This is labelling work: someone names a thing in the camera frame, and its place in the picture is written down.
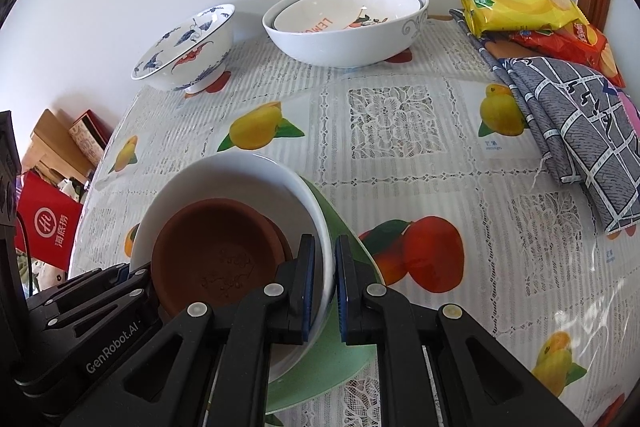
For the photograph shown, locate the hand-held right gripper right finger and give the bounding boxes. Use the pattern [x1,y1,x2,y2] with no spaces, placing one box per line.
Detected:
[334,234,586,427]

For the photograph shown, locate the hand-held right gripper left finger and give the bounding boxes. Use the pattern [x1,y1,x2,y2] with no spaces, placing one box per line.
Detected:
[60,233,317,427]

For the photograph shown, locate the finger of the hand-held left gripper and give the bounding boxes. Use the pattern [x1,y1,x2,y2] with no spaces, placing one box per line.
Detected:
[45,279,157,329]
[27,262,152,308]

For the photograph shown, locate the green square plate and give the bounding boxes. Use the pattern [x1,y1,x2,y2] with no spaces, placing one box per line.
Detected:
[265,177,386,414]

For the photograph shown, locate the plain white bowl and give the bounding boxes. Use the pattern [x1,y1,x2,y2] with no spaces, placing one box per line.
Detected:
[129,150,335,383]

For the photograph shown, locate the large white stacked bowls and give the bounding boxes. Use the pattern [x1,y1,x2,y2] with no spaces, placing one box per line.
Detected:
[262,0,430,68]

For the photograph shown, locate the red paper bag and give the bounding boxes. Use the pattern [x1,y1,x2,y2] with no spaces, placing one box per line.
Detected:
[15,172,83,268]

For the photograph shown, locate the fruit print tablecloth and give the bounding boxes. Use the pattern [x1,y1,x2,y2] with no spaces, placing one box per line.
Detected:
[67,14,640,427]

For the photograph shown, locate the brown cardboard boxes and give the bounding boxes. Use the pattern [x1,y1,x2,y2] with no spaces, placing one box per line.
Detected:
[30,108,96,180]

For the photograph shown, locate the patterned gift box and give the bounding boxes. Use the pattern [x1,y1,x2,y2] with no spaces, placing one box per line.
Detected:
[67,109,113,168]

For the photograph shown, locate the blue patterned footed bowl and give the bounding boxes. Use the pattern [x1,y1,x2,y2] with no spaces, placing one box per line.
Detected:
[131,4,236,94]

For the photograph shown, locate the white bowl with orange print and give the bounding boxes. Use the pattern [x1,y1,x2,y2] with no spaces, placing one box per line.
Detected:
[272,0,426,35]

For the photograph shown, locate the grey checked cloth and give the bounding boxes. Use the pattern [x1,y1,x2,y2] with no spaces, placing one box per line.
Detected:
[449,8,640,235]

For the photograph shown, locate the yellow chip bag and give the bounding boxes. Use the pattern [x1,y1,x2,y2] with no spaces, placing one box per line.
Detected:
[460,0,591,38]

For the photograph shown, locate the red chip bag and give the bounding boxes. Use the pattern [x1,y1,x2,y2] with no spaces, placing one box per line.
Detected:
[507,23,627,88]

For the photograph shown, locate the black cable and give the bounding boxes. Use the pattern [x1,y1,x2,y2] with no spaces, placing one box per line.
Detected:
[15,217,37,295]

